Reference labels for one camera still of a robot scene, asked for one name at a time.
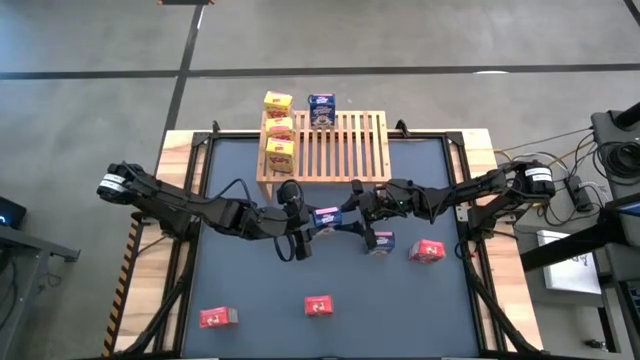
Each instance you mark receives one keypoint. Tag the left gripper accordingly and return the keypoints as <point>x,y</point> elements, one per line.
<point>290,221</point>

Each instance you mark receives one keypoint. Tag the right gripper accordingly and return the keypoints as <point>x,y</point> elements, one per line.
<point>387,205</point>

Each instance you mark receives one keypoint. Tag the blue Frosted Flakes box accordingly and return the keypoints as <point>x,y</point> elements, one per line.
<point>385,242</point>
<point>327,216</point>
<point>321,111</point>

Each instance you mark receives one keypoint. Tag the yellow Corn Pops box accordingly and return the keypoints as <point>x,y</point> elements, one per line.
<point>280,127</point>
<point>280,156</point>
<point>278,102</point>

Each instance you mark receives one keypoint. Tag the red Froot Loops box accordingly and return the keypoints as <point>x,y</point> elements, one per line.
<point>218,317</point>
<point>427,251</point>
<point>319,305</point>

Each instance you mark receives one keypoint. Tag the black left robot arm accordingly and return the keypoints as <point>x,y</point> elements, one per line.
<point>200,207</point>

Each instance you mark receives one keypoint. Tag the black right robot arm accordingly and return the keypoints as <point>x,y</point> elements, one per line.
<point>465,192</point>

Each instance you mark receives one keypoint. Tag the wooden slatted shelf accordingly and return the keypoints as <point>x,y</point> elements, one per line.
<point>330,176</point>

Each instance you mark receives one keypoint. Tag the black table edge clamp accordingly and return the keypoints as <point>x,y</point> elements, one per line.
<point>216,127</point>
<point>401,127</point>

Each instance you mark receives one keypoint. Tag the black diagonal support strut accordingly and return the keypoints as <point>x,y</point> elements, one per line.
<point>169,305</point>
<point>491,311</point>

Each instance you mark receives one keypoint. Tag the yellow black hazard tape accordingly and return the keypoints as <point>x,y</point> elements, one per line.
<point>122,285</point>

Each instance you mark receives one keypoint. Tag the black metal beam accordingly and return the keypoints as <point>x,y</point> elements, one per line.
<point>575,242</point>

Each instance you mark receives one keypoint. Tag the black power adapter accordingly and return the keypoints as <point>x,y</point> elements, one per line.
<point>580,194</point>

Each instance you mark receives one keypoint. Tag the white paper sheet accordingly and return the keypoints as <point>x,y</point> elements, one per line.
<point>575,275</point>

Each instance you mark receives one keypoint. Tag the grey equipment cart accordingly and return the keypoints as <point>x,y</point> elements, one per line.
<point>605,130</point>

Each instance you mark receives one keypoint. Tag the grey metal desk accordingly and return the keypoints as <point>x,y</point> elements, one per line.
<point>30,250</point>

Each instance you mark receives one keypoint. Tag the blue screen device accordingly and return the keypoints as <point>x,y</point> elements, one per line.
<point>632,207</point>

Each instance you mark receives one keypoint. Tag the black computer with blue light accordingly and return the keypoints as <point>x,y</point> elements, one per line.
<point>10,212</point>

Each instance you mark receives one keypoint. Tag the black table frame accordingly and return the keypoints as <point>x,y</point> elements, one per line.
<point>425,135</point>

